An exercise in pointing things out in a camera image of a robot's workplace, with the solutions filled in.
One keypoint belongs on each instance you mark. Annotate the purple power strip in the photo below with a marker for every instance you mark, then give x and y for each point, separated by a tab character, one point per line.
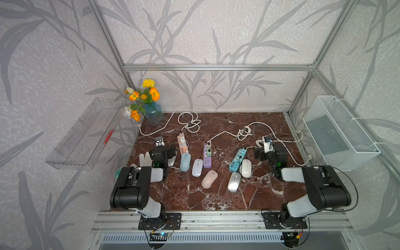
207	162

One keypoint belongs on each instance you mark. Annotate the grey wireless mouse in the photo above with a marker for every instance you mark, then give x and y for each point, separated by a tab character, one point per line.
171	161

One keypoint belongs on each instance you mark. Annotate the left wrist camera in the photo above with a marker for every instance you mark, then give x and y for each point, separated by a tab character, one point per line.
159	141

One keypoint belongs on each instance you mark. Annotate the teal power strip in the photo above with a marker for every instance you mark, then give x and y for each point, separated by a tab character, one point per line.
237	160

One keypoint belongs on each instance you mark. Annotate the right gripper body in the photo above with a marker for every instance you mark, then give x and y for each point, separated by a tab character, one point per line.
270	153

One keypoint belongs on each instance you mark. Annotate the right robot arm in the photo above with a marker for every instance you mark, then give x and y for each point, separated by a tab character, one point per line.
324	188

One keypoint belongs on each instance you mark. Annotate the pink wireless mouse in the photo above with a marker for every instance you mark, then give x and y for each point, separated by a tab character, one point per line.
209	179

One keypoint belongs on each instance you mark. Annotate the silver wireless mouse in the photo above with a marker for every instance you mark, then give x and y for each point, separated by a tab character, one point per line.
234	182

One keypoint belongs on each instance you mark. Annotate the orange power strip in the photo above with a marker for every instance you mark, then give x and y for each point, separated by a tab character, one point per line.
182	143

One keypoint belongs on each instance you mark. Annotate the light blue wireless mouse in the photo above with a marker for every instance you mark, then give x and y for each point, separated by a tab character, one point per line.
185	162

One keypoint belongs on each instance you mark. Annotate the white work glove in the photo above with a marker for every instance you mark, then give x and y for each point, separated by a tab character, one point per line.
144	161

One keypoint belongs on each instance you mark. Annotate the lavender white wireless mouse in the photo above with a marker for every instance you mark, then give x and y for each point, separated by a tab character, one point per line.
197	167

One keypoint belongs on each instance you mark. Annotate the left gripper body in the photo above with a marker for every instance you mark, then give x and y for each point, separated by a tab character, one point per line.
159	148

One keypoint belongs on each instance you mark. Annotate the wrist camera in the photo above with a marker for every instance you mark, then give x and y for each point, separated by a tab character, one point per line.
267	142
159	141

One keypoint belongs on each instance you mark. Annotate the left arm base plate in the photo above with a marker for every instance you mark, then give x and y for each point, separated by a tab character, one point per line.
168	221

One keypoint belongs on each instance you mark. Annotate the orange yellow artificial flowers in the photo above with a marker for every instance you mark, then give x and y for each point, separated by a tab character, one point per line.
147	95

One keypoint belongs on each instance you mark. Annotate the clear plastic wall shelf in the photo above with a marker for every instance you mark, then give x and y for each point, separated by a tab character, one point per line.
83	145

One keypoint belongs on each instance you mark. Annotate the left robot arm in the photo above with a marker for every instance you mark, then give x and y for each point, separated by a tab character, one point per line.
132	188

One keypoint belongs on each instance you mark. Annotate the green usb charger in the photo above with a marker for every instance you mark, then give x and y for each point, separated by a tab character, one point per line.
209	153

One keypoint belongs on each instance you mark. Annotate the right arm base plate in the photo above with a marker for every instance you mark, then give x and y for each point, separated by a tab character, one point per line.
282	220

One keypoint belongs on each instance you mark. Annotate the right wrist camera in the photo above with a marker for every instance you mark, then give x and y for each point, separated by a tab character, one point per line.
267	142

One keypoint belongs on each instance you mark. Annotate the blue glass vase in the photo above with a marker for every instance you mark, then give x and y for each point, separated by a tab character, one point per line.
154	113

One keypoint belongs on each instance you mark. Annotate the white wire mesh basket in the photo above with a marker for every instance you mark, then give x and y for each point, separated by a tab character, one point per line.
341	140

